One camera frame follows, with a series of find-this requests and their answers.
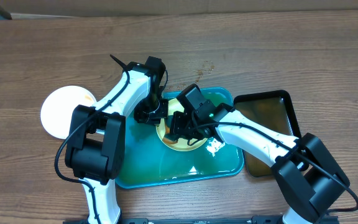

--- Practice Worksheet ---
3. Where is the white plate with sauce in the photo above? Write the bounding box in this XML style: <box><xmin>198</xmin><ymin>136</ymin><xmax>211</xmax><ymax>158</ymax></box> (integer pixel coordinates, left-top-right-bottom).
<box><xmin>40</xmin><ymin>86</ymin><xmax>96</xmax><ymax>139</ymax></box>

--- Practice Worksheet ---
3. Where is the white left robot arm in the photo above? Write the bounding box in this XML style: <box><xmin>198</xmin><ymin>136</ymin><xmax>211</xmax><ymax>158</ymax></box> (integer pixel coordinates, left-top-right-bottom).
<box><xmin>55</xmin><ymin>57</ymin><xmax>168</xmax><ymax>223</ymax></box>

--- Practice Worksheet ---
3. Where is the cardboard backdrop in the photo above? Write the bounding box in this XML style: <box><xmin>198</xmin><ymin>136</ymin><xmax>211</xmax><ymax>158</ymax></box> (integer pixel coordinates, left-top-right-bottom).
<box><xmin>0</xmin><ymin>0</ymin><xmax>358</xmax><ymax>17</ymax></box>

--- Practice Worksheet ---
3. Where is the black water tray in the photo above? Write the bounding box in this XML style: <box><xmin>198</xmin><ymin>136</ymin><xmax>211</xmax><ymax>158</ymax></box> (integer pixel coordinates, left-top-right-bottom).
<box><xmin>234</xmin><ymin>90</ymin><xmax>310</xmax><ymax>178</ymax></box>

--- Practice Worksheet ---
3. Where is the light green plate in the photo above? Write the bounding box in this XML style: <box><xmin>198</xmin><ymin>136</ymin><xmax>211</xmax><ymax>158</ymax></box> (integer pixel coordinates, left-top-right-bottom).
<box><xmin>156</xmin><ymin>98</ymin><xmax>207</xmax><ymax>152</ymax></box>

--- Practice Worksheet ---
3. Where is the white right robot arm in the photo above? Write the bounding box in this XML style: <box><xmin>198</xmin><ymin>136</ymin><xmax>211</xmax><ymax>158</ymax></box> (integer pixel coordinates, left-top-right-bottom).
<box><xmin>168</xmin><ymin>101</ymin><xmax>350</xmax><ymax>223</ymax></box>

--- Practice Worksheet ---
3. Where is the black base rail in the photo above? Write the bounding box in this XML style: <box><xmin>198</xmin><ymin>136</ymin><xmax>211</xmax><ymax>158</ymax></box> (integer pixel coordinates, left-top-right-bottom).
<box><xmin>63</xmin><ymin>215</ymin><xmax>338</xmax><ymax>224</ymax></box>

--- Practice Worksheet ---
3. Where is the teal serving tray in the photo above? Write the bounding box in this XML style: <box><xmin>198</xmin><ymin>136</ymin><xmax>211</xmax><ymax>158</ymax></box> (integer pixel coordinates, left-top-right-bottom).
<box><xmin>114</xmin><ymin>86</ymin><xmax>245</xmax><ymax>190</ymax></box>

